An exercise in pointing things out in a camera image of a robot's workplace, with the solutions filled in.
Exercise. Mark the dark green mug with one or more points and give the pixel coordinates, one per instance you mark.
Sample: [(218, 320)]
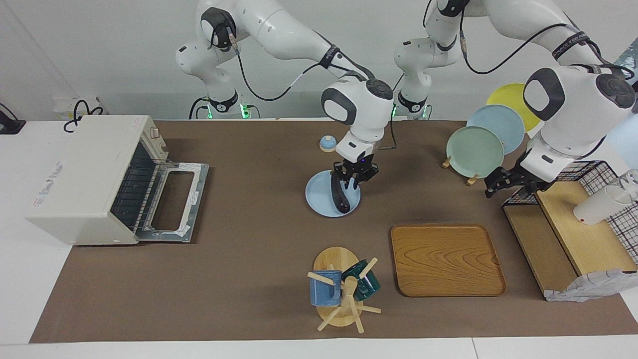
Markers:
[(366, 284)]

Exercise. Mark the small light blue plate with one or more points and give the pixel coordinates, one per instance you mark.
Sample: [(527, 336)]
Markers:
[(319, 197)]

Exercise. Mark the pale green plate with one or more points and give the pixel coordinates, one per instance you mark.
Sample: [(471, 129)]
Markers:
[(473, 152)]

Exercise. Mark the large light blue plate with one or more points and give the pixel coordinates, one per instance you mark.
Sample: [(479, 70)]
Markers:
[(498, 119)]

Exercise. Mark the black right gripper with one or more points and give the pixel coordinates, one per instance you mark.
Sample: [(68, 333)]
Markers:
[(356, 169)]

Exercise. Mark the wooden plate rack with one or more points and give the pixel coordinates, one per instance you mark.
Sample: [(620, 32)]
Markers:
[(471, 179)]

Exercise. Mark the dark purple eggplant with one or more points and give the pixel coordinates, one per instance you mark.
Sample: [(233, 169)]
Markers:
[(341, 199)]

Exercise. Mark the wooden serving tray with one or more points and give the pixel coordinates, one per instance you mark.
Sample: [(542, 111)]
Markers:
[(446, 260)]

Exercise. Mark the wooden mug tree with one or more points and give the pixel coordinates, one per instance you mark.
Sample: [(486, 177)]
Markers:
[(338, 259)]

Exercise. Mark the white plastic cup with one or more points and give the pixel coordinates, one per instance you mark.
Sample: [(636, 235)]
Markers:
[(595, 207)]

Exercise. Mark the clear glass cup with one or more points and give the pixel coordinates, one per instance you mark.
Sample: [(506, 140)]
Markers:
[(630, 179)]

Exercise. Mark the yellow plate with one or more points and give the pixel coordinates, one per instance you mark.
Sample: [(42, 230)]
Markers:
[(508, 94)]

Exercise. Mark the white toaster oven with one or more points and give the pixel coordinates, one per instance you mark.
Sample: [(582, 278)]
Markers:
[(79, 174)]

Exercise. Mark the blue bell with wooden knob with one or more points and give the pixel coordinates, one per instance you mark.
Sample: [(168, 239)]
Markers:
[(326, 144)]

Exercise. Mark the grey patterned cloth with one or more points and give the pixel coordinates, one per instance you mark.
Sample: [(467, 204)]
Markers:
[(588, 289)]

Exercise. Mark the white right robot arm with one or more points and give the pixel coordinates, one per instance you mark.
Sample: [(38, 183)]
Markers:
[(279, 35)]

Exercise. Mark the brown table mat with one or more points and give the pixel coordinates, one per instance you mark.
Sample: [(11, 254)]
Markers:
[(249, 259)]

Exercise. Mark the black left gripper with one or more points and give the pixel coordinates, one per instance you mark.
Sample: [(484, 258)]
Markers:
[(523, 177)]

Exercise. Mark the wooden step shelf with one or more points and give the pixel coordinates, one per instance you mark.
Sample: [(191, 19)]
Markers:
[(588, 239)]

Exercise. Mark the blue mug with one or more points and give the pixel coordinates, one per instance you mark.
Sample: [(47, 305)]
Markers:
[(324, 291)]

